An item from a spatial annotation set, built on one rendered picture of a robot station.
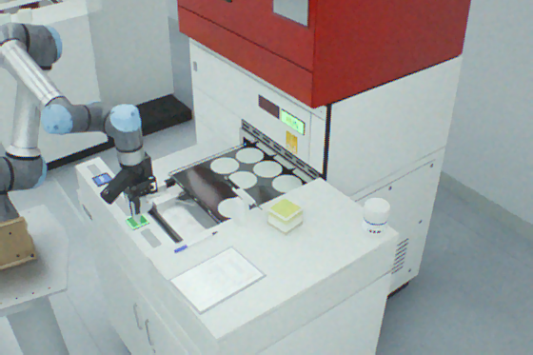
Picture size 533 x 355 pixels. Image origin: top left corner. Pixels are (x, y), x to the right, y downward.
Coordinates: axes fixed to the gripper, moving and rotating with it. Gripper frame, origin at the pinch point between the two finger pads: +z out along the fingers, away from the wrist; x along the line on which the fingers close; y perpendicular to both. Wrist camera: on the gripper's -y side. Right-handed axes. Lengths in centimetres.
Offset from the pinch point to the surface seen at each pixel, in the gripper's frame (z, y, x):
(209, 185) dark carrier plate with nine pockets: 7.8, 31.9, 10.1
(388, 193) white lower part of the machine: 25, 95, -15
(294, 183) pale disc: 8, 55, -6
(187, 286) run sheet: 0.8, -0.6, -31.9
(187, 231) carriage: 9.7, 14.9, -4.2
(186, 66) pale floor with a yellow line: 98, 168, 278
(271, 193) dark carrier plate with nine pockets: 7.7, 45.7, -6.1
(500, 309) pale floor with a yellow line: 97, 149, -53
